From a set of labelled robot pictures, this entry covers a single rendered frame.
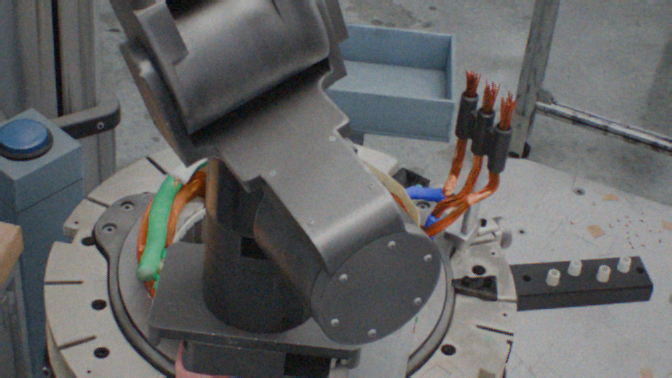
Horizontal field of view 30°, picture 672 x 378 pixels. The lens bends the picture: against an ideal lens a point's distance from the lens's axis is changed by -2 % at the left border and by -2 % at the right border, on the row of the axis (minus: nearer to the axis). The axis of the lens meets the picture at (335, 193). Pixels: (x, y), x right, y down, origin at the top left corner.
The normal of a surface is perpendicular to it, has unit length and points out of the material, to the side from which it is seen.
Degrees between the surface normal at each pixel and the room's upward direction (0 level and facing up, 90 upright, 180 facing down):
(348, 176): 19
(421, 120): 90
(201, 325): 4
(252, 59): 77
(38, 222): 90
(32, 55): 90
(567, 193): 0
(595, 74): 0
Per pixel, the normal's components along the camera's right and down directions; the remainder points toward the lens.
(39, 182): 0.73, 0.49
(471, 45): 0.08, -0.76
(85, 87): 0.50, 0.59
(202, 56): 0.31, 0.17
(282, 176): -0.19, -0.62
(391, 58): -0.07, 0.64
